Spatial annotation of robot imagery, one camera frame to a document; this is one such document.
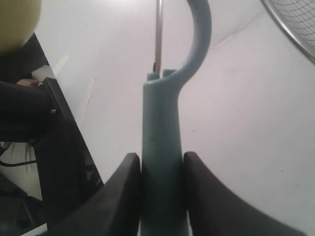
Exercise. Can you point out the metal wire mesh basket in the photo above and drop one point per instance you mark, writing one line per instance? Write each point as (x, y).
(296, 18)

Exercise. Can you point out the teal handled vegetable peeler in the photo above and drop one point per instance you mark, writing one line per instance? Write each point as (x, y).
(164, 208)

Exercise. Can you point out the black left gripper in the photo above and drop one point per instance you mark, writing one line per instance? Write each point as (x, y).
(40, 116)

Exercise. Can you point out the yellow lemon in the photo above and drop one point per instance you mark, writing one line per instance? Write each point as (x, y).
(18, 21)

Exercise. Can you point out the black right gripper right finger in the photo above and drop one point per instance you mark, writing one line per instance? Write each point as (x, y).
(214, 210)

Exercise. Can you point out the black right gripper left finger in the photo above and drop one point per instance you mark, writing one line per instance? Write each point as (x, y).
(113, 211)

